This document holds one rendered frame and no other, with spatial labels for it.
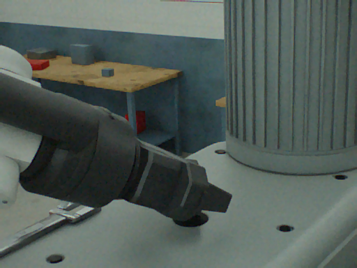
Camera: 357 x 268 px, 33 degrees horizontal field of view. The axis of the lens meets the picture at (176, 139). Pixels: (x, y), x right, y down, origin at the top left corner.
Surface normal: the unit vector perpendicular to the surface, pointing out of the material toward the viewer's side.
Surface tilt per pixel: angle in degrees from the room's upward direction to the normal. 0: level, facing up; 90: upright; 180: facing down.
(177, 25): 90
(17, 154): 64
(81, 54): 90
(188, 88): 90
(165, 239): 0
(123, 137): 56
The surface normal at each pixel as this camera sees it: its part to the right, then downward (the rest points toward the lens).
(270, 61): -0.57, 0.29
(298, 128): -0.22, 0.33
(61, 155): -0.09, -0.04
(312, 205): -0.05, -0.94
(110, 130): 0.68, -0.47
